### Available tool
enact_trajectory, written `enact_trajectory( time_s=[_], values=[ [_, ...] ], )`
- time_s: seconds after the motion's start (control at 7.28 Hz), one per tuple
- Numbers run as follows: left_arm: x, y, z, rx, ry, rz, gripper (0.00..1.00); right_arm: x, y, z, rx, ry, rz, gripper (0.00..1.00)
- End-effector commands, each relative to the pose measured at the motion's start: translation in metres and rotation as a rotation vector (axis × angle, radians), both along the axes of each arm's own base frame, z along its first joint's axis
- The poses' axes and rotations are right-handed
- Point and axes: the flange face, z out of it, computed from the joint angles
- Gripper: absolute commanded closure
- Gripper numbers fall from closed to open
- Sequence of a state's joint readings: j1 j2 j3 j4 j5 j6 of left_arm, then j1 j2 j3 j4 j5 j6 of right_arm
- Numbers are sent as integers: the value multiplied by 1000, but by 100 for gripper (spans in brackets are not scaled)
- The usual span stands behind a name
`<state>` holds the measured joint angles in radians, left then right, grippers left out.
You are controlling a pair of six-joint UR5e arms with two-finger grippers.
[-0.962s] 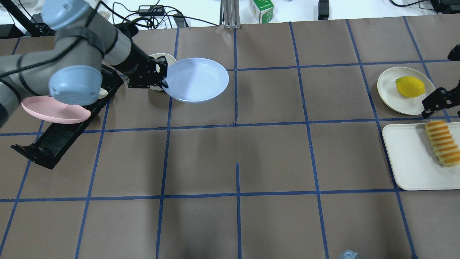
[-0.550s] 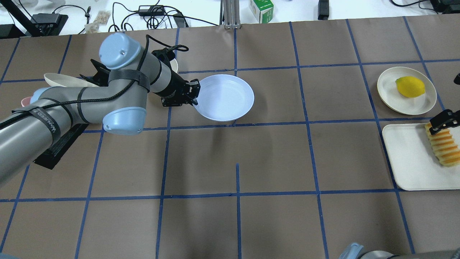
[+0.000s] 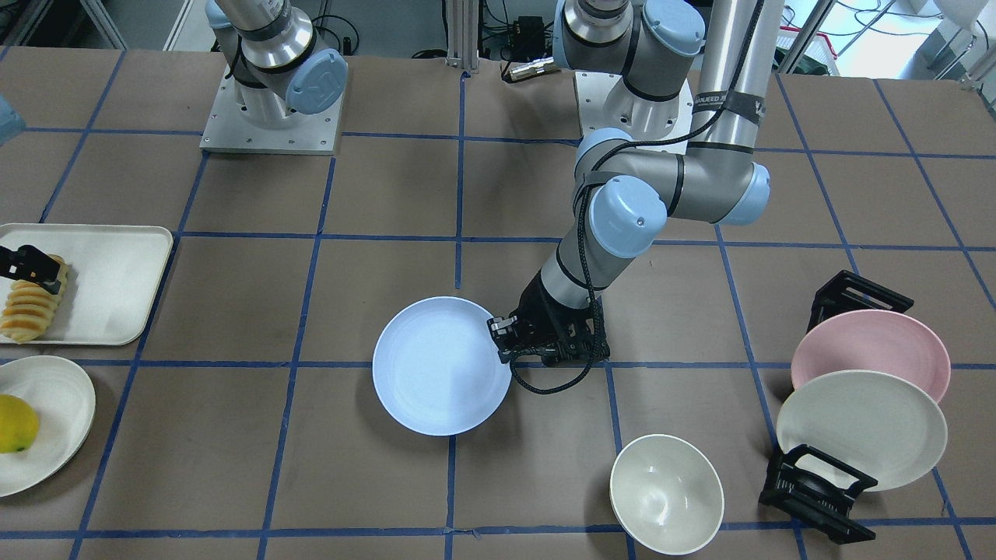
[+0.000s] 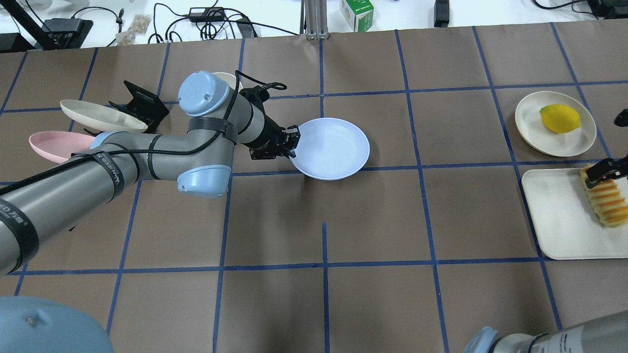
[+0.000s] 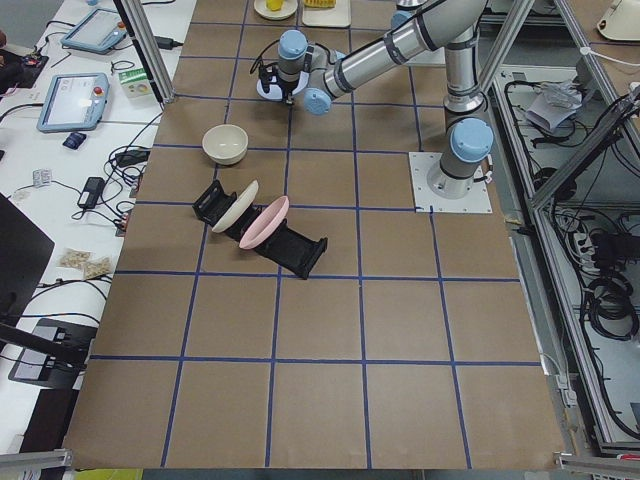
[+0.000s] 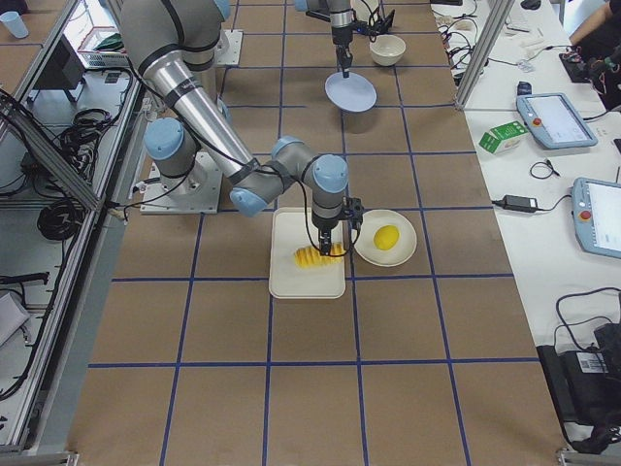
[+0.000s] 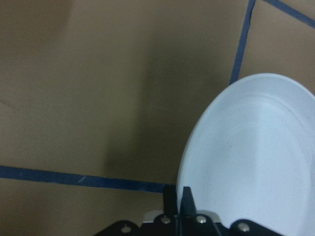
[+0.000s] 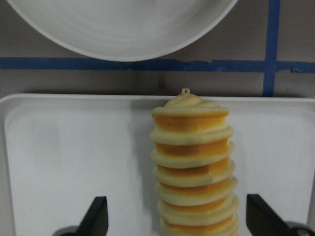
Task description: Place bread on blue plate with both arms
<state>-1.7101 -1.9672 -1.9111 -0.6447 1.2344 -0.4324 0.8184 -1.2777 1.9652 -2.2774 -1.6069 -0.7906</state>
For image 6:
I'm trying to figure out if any cream round lemon plate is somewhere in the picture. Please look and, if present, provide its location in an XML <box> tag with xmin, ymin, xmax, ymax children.
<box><xmin>354</xmin><ymin>210</ymin><xmax>417</xmax><ymax>267</ymax></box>

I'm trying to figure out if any far blue teach pendant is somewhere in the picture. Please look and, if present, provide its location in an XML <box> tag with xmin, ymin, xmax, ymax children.
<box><xmin>515</xmin><ymin>93</ymin><xmax>598</xmax><ymax>150</ymax></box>

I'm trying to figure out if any ridged bread loaf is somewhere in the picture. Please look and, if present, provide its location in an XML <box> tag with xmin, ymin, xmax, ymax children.
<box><xmin>293</xmin><ymin>243</ymin><xmax>345</xmax><ymax>269</ymax></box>

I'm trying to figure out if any near blue teach pendant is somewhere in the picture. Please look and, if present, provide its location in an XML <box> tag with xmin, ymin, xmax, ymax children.
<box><xmin>572</xmin><ymin>178</ymin><xmax>620</xmax><ymax>258</ymax></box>

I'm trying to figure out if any blue teach pendant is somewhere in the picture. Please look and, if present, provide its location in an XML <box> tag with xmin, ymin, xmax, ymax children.
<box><xmin>572</xmin><ymin>178</ymin><xmax>620</xmax><ymax>258</ymax></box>
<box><xmin>515</xmin><ymin>93</ymin><xmax>598</xmax><ymax>150</ymax></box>

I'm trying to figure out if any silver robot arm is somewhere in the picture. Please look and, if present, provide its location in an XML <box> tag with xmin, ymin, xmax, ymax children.
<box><xmin>294</xmin><ymin>0</ymin><xmax>395</xmax><ymax>79</ymax></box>
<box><xmin>120</xmin><ymin>1</ymin><xmax>363</xmax><ymax>255</ymax></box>

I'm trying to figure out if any green white carton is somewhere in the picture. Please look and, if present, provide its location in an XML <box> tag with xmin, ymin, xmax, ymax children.
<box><xmin>478</xmin><ymin>120</ymin><xmax>528</xmax><ymax>154</ymax></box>

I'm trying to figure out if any yellow lemon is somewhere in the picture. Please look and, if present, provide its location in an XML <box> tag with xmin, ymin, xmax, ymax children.
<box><xmin>373</xmin><ymin>224</ymin><xmax>400</xmax><ymax>250</ymax></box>

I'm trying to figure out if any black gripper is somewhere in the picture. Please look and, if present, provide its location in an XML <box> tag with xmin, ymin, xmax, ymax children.
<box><xmin>330</xmin><ymin>9</ymin><xmax>394</xmax><ymax>79</ymax></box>
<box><xmin>311</xmin><ymin>196</ymin><xmax>364</xmax><ymax>256</ymax></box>

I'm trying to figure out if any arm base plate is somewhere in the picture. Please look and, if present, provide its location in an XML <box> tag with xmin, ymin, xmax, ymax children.
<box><xmin>213</xmin><ymin>29</ymin><xmax>244</xmax><ymax>67</ymax></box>
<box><xmin>140</xmin><ymin>151</ymin><xmax>222</xmax><ymax>215</ymax></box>

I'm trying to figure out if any black power adapter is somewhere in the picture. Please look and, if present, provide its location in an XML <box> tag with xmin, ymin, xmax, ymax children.
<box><xmin>492</xmin><ymin>194</ymin><xmax>539</xmax><ymax>213</ymax></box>

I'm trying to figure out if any aluminium frame post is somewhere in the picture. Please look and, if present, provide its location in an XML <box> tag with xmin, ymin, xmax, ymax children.
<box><xmin>455</xmin><ymin>0</ymin><xmax>513</xmax><ymax>110</ymax></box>

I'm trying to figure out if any blue plastic cup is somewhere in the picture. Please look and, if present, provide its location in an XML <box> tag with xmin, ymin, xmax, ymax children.
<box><xmin>0</xmin><ymin>11</ymin><xmax>29</xmax><ymax>39</ymax></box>

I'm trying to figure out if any cream bowl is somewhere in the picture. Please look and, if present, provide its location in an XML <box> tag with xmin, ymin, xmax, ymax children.
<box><xmin>369</xmin><ymin>35</ymin><xmax>407</xmax><ymax>67</ymax></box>

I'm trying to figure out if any blue plate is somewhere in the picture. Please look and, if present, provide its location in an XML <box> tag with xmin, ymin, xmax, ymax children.
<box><xmin>324</xmin><ymin>72</ymin><xmax>376</xmax><ymax>113</ymax></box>

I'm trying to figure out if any white rectangular tray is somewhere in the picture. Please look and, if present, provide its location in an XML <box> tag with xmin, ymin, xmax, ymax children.
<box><xmin>269</xmin><ymin>207</ymin><xmax>345</xmax><ymax>299</ymax></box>

